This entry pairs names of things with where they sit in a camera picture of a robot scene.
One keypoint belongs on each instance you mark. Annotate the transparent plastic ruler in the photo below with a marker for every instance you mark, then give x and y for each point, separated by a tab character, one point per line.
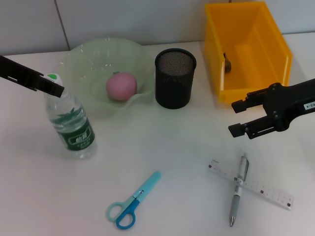
270	194

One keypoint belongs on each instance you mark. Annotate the yellow plastic bin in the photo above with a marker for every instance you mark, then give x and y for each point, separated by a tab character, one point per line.
248	37

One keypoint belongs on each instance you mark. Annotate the clear bottle green label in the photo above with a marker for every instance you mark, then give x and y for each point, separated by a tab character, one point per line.
76	137

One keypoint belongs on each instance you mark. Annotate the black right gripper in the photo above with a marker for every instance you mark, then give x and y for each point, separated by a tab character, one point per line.
285	103

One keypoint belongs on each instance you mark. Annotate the pale green glass fruit plate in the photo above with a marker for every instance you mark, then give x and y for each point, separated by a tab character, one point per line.
98	59

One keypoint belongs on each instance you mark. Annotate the silver ballpoint pen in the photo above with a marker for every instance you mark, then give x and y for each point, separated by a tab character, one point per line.
236	194

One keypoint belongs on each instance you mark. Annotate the blue scissors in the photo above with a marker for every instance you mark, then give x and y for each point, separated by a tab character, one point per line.
133	201

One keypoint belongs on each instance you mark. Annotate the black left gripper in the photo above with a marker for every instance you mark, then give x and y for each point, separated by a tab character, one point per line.
14	71

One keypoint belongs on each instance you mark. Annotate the black mesh pen holder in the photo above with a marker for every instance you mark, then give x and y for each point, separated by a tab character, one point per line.
173	86

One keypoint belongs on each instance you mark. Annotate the pink peach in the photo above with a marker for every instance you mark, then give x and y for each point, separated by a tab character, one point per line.
121	86

